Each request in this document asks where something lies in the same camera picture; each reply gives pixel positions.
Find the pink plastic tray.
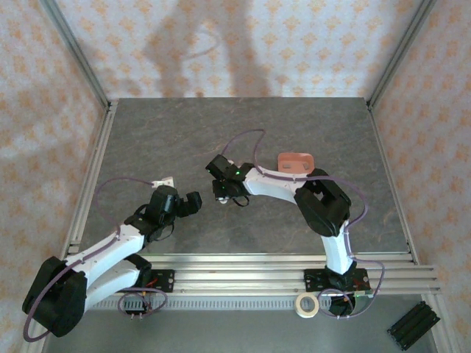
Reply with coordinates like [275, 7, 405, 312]
[276, 152, 316, 174]

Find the white tape roll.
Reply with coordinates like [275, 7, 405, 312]
[294, 292, 319, 318]

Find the black aluminium extrusion piece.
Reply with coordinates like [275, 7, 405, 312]
[386, 300, 442, 351]

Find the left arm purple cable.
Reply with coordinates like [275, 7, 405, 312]
[22, 176, 169, 343]

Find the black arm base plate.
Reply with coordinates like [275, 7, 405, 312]
[121, 269, 175, 295]
[303, 268, 370, 294]

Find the aluminium rail beam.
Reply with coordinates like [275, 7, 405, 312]
[38, 252, 442, 297]

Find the aluminium side rail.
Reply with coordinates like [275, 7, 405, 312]
[366, 101, 420, 265]
[58, 101, 119, 264]

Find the slotted grey cable duct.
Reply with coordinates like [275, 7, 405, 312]
[88, 296, 334, 313]

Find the aluminium frame post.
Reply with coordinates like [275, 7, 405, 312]
[366, 0, 439, 111]
[38, 0, 113, 111]

